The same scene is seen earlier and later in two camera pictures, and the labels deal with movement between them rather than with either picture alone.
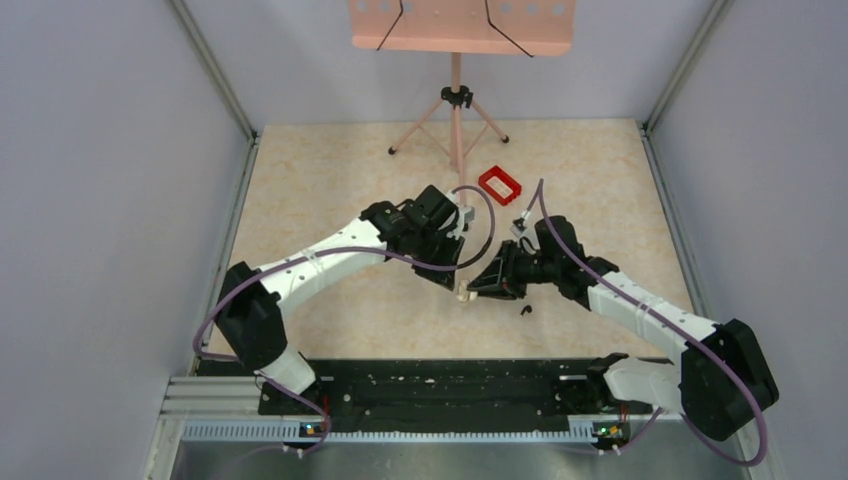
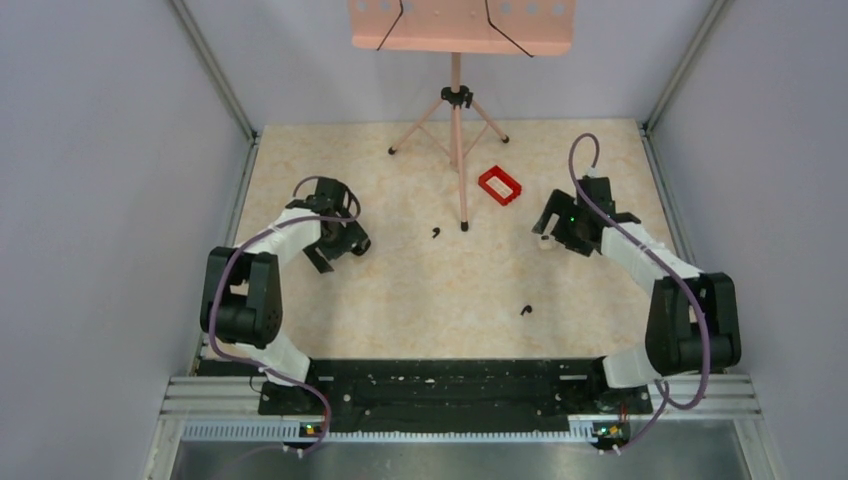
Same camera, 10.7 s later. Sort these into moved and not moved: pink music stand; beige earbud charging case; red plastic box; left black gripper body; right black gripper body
Moved: beige earbud charging case; left black gripper body; right black gripper body
Not moved: red plastic box; pink music stand
